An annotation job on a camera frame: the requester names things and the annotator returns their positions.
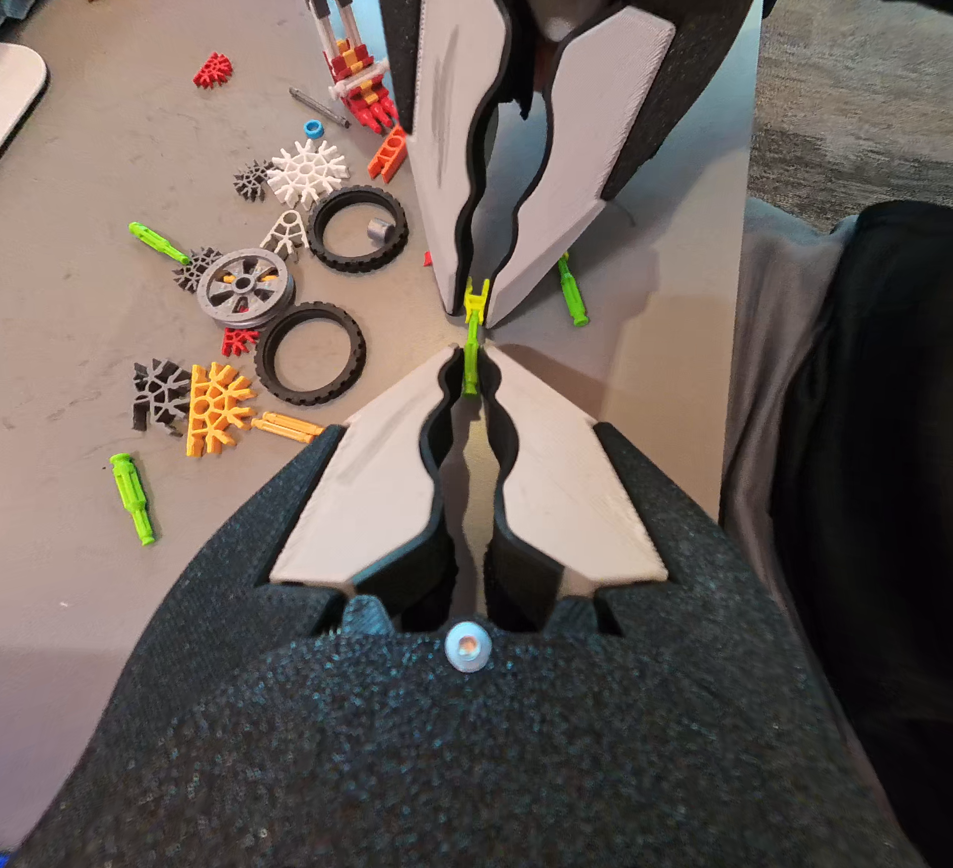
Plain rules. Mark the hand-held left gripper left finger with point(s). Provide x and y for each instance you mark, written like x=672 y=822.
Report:
x=357 y=503

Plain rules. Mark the short orange rod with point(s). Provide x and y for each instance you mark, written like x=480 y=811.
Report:
x=287 y=427

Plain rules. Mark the person's black pants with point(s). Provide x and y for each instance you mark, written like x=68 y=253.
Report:
x=878 y=436

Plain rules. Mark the grey spoked wheel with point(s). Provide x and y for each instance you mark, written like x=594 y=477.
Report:
x=242 y=283

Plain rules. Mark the small grey spacer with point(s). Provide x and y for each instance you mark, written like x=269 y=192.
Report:
x=380 y=231

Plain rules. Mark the dark grey snowflake connector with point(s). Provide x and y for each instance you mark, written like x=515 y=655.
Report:
x=192 y=272
x=253 y=181

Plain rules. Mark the black toy tire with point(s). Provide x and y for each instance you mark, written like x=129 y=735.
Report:
x=314 y=231
x=264 y=361

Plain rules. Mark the yellow fan connector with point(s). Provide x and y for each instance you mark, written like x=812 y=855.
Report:
x=212 y=410

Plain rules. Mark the thin metal pin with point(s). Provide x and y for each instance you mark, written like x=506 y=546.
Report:
x=320 y=108

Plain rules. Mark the yellow-green K'nex rod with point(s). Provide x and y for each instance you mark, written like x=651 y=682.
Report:
x=476 y=302

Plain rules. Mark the orange ladder connector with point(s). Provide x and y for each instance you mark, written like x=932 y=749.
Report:
x=388 y=153

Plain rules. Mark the light grey angled connector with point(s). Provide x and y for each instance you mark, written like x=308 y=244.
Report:
x=290 y=218

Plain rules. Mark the person's grey shirt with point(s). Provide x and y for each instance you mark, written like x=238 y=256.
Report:
x=759 y=361

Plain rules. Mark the red snowflake connector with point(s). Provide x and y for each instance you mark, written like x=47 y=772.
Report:
x=212 y=71

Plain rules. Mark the white snowflake connector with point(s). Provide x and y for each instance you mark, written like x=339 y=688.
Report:
x=307 y=173

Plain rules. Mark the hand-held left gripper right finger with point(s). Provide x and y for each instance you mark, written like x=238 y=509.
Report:
x=573 y=503

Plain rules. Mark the white book stand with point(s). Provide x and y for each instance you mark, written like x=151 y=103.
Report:
x=19 y=93

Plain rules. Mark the green toy rod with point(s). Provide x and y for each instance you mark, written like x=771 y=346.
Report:
x=575 y=298
x=132 y=499
x=156 y=242
x=471 y=369

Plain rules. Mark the large dark grey connector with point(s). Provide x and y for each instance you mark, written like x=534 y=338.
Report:
x=158 y=380

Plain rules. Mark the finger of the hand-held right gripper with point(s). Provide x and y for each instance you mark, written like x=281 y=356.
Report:
x=588 y=138
x=447 y=138

